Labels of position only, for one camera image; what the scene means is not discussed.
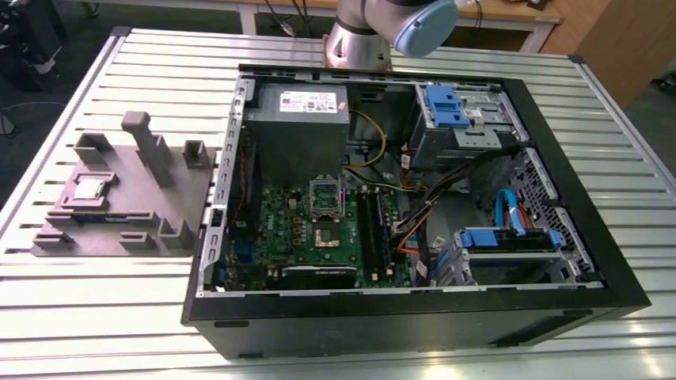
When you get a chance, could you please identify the silver CPU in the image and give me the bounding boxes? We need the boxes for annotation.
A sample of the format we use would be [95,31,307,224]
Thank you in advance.
[72,178,110,201]

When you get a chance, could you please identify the CPU socket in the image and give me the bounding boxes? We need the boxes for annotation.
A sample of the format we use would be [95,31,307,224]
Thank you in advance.
[311,223,346,249]

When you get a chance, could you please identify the grey parts rack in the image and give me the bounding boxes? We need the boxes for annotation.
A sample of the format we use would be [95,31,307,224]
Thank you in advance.
[30,111,222,258]

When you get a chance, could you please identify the grey power supply unit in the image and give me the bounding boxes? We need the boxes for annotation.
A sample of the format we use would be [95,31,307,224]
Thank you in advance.
[246,83,352,188]

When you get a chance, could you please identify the green motherboard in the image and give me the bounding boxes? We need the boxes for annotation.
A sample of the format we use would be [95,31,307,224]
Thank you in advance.
[226,184,419,291]

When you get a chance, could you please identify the metal socket cover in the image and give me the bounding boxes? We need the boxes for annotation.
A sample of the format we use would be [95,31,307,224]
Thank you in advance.
[308,173,348,221]

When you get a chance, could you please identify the black graphics card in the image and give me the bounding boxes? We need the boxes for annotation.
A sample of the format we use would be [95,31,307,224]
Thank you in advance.
[267,264,360,291]

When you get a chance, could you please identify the black RAM slot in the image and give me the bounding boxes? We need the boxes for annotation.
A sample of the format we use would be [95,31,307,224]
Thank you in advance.
[364,188,384,279]
[359,188,379,279]
[374,188,391,278]

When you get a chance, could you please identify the metal drive cage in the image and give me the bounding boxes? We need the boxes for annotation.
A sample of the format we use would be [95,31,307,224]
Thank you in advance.
[410,82,531,172]

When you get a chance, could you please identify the wooden desk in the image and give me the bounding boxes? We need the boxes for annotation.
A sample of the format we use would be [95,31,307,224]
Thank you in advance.
[456,0,567,55]

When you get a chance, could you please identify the black PC case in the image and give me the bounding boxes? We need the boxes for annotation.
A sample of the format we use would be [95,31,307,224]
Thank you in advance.
[180,63,654,360]

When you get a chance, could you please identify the hard disk in blue carrier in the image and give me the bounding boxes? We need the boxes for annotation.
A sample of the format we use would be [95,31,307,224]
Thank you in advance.
[456,227,564,254]

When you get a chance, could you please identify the metal disk bay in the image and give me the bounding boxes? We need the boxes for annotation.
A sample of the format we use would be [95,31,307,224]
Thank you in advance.
[452,226,604,287]

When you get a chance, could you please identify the wooden cabinet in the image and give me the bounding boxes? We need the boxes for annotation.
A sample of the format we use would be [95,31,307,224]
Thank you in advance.
[543,0,676,108]

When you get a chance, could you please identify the red black twisted wire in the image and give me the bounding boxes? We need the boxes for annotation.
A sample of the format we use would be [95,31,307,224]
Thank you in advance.
[236,148,252,211]

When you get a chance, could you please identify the yellow wire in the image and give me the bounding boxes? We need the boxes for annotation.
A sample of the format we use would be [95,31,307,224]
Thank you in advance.
[343,108,390,171]

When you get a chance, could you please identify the grey black wire bundle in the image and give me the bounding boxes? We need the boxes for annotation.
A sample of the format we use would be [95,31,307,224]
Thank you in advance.
[343,168,427,194]

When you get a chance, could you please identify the blue plastic drive bracket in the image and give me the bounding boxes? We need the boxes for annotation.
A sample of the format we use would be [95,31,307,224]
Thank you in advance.
[424,84,472,131]

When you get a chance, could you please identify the black cable bundle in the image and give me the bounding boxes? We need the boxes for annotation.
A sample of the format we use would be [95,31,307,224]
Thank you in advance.
[394,145,531,235]

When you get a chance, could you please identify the orange wires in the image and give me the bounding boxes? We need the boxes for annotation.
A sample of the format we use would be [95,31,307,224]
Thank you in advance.
[394,213,432,255]

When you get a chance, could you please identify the pale blue flat wire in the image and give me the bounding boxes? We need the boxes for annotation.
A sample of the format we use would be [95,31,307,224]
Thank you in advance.
[427,241,456,287]

